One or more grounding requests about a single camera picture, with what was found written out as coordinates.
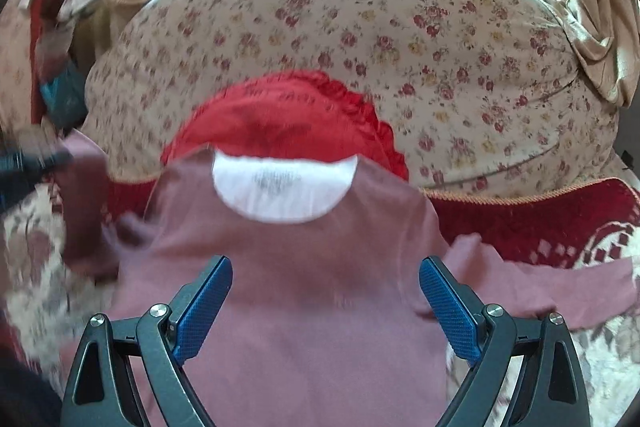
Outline mauve pink long-sleeve shirt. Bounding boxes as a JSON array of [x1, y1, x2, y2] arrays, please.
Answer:
[[58, 132, 637, 426]]

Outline hanging red clothes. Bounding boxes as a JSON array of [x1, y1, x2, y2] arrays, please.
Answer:
[[19, 0, 101, 130]]

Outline red and cream patterned blanket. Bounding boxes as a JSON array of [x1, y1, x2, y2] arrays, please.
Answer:
[[1, 178, 639, 426]]

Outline red ruffled cushion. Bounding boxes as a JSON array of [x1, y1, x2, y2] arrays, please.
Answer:
[[105, 69, 410, 223]]

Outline floral beige bedsheet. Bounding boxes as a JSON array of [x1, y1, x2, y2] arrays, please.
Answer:
[[82, 0, 618, 196]]

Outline beige satin curtain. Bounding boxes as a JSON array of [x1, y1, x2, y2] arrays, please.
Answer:
[[542, 0, 639, 107]]

